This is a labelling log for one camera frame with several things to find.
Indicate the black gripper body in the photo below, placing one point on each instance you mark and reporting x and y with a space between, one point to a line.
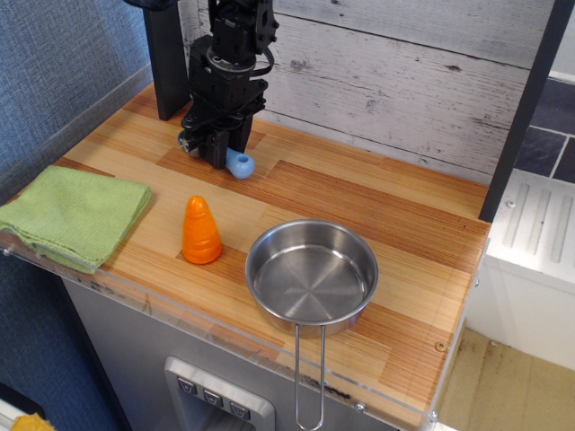
221 84

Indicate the white ridged sink unit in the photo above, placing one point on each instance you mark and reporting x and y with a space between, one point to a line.
524 291

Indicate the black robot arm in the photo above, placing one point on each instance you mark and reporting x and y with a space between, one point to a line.
248 25

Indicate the dark grey left post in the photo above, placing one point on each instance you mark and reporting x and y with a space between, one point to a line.
166 51

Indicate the silver dispenser button panel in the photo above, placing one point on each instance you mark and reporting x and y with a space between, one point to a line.
203 401

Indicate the blue spoon with grey bowl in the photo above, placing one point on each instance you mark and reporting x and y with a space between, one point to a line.
240 165

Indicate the dark grey post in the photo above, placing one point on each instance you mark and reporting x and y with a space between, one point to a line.
545 55
166 51

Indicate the orange toy carrot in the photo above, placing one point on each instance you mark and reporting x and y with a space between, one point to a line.
201 241

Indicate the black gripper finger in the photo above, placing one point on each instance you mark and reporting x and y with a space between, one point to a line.
206 143
239 135

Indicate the green folded cloth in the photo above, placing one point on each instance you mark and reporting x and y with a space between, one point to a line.
74 218

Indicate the dark grey right post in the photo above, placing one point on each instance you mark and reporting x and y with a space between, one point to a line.
545 55

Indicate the yellow object at corner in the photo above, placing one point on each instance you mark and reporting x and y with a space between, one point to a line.
31 423

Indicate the clear acrylic edge guard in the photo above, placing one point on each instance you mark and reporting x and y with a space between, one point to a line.
384 372

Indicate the steel pot with wire handle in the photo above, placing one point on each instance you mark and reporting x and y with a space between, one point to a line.
311 278

